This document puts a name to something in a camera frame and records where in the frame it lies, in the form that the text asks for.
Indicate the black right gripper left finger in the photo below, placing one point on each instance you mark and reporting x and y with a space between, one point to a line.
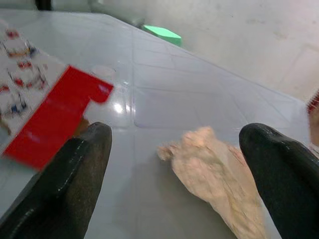
67 179

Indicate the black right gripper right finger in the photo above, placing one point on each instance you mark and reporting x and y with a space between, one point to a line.
284 179

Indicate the crumpled beige paper trash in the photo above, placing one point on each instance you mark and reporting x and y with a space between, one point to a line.
219 179

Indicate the red and white wrapper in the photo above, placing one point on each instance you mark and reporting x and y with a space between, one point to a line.
314 119

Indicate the red and white carton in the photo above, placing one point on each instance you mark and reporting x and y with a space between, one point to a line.
49 109

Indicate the green plastic stool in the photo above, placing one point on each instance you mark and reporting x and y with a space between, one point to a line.
164 33

